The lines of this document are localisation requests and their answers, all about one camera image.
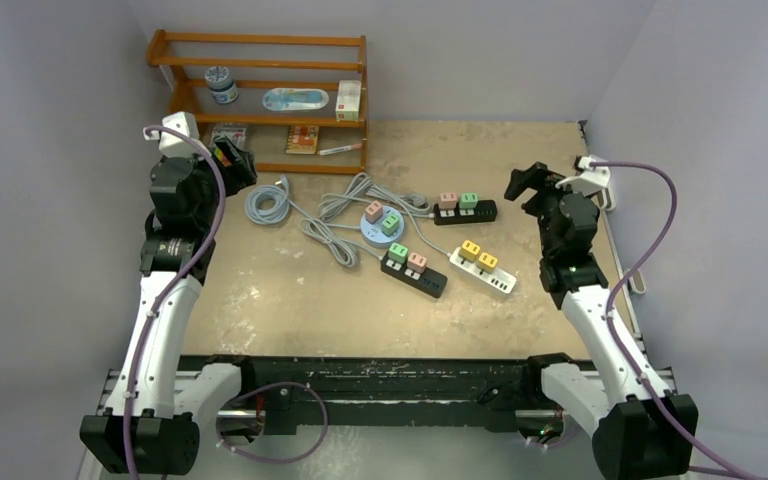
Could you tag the orange wooden shelf rack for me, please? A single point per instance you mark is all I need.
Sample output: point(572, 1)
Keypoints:
point(159, 53)

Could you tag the green plug strip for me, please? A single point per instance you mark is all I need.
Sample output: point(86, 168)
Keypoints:
point(468, 201)

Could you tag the white red small box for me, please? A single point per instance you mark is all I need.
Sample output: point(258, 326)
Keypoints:
point(348, 101)

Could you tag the coloured marker pen pack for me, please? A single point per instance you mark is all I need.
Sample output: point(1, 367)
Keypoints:
point(235, 133)

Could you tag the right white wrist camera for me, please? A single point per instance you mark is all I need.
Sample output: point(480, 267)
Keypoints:
point(591, 181)

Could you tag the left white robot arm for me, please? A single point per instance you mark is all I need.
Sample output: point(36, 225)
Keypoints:
point(152, 421)

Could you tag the round blue power socket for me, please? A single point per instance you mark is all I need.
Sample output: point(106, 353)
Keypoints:
point(373, 235)

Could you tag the black metal base rail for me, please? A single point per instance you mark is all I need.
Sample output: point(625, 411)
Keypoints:
point(295, 391)

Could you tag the yellow plug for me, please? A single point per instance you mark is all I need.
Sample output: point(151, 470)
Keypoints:
point(469, 251)
point(487, 262)

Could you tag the yellow plug right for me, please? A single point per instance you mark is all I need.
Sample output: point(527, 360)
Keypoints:
point(487, 262)

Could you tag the orange small booklet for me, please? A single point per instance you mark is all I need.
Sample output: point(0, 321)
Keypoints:
point(302, 140)

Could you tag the blue white oval package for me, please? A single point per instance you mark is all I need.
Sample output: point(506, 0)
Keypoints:
point(295, 99)

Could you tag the white power strip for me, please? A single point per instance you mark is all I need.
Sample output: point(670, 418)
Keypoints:
point(500, 280)

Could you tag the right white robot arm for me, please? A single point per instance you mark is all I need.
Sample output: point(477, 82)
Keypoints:
point(639, 428)

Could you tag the blue white round jar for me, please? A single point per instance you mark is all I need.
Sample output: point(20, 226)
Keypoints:
point(221, 85)

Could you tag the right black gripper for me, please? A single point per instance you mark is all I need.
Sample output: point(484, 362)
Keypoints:
point(538, 177)

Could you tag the white marker pen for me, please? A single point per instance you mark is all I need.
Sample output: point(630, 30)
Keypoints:
point(340, 149)

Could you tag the white wall bracket lower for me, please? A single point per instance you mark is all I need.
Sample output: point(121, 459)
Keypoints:
point(635, 282)

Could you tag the yellow plug left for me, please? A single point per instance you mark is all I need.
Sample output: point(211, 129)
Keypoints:
point(469, 251)

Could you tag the pink plug strip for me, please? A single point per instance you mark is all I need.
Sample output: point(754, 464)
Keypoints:
point(448, 201)

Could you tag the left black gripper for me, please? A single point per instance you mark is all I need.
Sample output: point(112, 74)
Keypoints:
point(239, 174)

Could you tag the black power strip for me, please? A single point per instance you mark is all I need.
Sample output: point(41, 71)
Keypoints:
point(485, 212)
point(429, 281)

